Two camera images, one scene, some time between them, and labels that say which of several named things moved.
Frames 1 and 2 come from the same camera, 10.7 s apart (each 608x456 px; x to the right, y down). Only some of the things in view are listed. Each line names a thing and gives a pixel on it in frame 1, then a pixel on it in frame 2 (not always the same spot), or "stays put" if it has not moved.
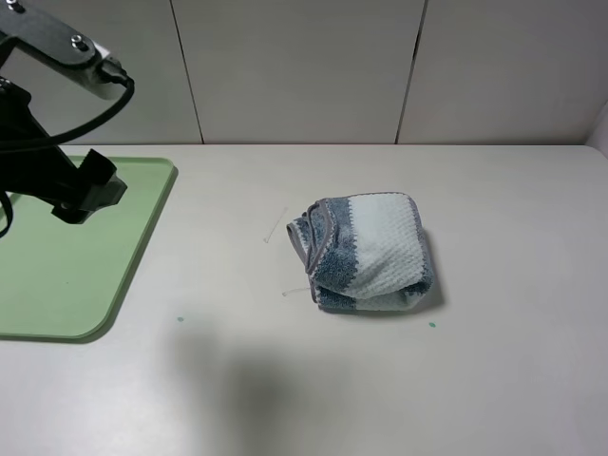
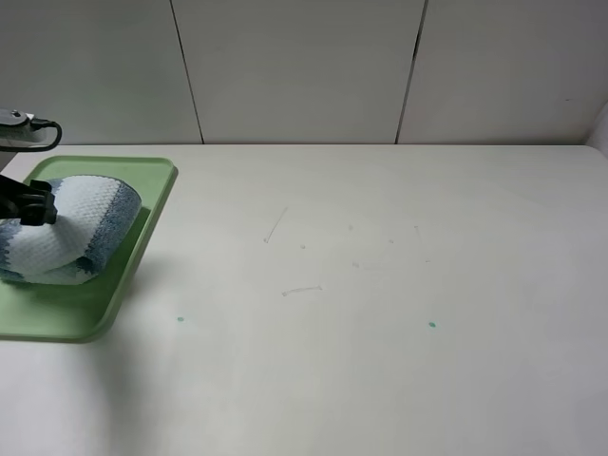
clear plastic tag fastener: x=275 y=225 stays put
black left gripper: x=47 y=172 -> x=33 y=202
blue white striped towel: x=366 y=252 -> x=93 y=213
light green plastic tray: x=61 y=280 stays put
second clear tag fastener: x=294 y=289 stays put
